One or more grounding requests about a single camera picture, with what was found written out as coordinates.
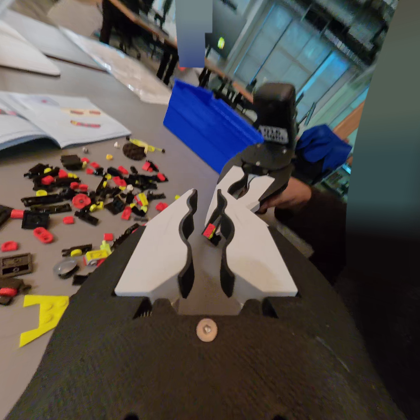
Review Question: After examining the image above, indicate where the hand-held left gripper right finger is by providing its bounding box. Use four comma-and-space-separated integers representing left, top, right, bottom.
216, 190, 298, 307

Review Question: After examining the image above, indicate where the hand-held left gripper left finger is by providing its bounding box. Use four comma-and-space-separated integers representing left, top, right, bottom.
114, 189, 198, 304

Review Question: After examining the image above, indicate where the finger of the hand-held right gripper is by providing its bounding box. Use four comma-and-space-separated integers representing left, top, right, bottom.
205, 166, 246, 230
237, 175, 275, 214

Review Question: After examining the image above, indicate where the small red yellow lego assembly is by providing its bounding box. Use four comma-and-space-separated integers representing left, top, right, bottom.
202, 223, 222, 247

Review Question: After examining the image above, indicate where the pile of lego pieces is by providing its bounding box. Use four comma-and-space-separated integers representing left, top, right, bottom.
0, 136, 181, 306

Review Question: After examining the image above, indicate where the person's right forearm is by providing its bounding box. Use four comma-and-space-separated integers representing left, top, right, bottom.
274, 187, 348, 283

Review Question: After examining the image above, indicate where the small black round lego plate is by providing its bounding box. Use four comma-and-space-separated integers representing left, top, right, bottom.
122, 142, 147, 161

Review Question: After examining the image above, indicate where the yellow lego wedge plate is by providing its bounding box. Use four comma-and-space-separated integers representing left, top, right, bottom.
19, 295, 70, 348

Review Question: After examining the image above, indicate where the lego instruction booklet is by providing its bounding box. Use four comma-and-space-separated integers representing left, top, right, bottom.
0, 91, 132, 151

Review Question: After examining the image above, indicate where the person's right hand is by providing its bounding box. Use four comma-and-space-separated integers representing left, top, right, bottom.
257, 177, 313, 214

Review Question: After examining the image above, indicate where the blue plastic bin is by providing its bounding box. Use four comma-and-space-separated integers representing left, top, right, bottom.
163, 79, 264, 174

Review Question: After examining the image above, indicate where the clear plastic bag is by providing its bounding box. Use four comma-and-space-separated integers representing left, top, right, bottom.
62, 28, 171, 105

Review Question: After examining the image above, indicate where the long wooden desk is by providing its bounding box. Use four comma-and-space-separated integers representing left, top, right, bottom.
108, 0, 256, 102

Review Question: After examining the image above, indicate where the white book stand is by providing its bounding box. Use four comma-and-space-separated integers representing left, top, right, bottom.
0, 20, 61, 77

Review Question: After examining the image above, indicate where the yellow string with black studs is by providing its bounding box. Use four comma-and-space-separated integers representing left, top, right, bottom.
126, 137, 165, 154

